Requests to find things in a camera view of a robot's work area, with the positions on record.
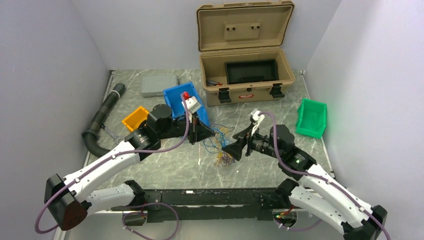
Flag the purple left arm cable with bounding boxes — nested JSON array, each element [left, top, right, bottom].
[[34, 93, 192, 235]]

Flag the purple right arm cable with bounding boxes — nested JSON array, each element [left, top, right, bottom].
[[259, 111, 392, 240]]

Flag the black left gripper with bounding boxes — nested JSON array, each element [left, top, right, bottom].
[[158, 109, 215, 145]]

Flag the yellow wires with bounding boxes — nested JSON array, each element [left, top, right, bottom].
[[211, 130, 233, 167]]

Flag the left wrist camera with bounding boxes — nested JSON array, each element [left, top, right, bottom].
[[182, 91, 202, 114]]

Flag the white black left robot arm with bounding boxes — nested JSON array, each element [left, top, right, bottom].
[[44, 104, 215, 231]]

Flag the tools inside toolbox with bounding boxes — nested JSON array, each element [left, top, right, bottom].
[[205, 80, 224, 87]]

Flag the grey plastic case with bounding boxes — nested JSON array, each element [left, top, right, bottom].
[[141, 74, 179, 98]]

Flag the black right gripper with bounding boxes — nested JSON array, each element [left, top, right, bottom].
[[222, 122, 283, 161]]

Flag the black tray in toolbox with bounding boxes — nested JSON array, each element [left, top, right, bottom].
[[224, 59, 279, 85]]

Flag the black corrugated hose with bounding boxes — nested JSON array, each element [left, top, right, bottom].
[[81, 82, 126, 158]]

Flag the green plastic bin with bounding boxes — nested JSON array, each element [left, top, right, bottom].
[[295, 98, 327, 139]]

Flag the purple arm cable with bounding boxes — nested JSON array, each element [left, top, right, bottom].
[[259, 111, 392, 240], [34, 93, 192, 235]]

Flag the tan open toolbox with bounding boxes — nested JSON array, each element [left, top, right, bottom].
[[196, 0, 295, 107]]

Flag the blue plastic bin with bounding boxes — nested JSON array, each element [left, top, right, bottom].
[[163, 81, 207, 119]]

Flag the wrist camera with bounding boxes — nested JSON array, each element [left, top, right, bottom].
[[182, 91, 202, 114], [250, 108, 265, 135]]

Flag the yellow plastic bin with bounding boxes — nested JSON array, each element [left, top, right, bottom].
[[121, 106, 150, 132]]

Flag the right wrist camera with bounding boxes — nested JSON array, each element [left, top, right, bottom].
[[250, 108, 265, 135]]

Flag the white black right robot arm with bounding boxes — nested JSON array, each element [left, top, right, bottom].
[[222, 124, 388, 240]]

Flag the blue wires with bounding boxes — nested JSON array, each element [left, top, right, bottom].
[[202, 124, 236, 156]]

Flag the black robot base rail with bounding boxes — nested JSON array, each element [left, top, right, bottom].
[[110, 187, 309, 223]]

